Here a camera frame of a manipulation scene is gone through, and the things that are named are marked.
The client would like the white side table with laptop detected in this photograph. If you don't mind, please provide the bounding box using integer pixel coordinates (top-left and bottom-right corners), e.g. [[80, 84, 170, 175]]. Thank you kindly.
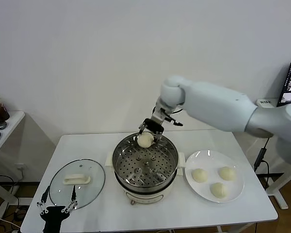
[[256, 98, 291, 211]]

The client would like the glass lid with cream handle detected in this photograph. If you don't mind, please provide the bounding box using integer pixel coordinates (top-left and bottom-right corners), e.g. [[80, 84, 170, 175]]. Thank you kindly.
[[49, 159, 106, 211]]

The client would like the white steamed baozi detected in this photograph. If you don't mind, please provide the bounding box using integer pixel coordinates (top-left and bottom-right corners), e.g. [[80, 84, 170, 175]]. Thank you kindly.
[[191, 168, 209, 183], [137, 132, 155, 149], [210, 182, 229, 200], [219, 166, 237, 182]]

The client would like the white labelled box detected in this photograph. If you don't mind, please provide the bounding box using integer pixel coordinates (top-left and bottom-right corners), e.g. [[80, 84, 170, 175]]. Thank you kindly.
[[256, 98, 277, 109]]

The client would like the black power adapter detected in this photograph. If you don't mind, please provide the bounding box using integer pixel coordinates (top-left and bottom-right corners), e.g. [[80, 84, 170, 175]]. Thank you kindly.
[[254, 147, 267, 172]]

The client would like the white round plate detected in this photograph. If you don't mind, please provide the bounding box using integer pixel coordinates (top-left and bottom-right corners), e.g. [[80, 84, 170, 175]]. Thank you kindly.
[[184, 150, 245, 203]]

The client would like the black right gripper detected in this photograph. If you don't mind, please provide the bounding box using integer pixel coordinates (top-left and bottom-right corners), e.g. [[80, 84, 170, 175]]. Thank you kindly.
[[138, 103, 173, 144]]

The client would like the black laptop cable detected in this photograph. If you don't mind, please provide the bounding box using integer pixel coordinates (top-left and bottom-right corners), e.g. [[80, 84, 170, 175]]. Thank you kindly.
[[261, 138, 270, 191]]

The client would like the dark jar on side table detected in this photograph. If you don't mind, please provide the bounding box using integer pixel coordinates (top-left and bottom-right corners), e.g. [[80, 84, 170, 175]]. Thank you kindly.
[[0, 96, 10, 122]]

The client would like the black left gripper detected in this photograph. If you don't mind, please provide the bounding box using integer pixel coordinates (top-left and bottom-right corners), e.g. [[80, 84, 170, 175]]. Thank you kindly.
[[36, 184, 79, 233]]

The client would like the stainless steel steamer basket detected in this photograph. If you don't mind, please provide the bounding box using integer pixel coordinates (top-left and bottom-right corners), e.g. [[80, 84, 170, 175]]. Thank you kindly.
[[104, 134, 186, 189]]

